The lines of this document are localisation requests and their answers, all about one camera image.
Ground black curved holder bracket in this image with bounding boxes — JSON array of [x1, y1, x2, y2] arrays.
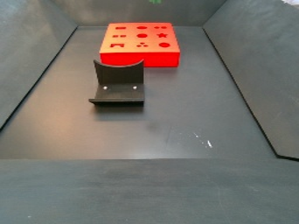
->
[[88, 60, 145, 105]]

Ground red shape-sorter block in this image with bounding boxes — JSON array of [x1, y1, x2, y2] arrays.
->
[[98, 23, 180, 67]]

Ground green star-shaped peg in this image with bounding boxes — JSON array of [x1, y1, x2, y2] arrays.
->
[[148, 0, 163, 4]]

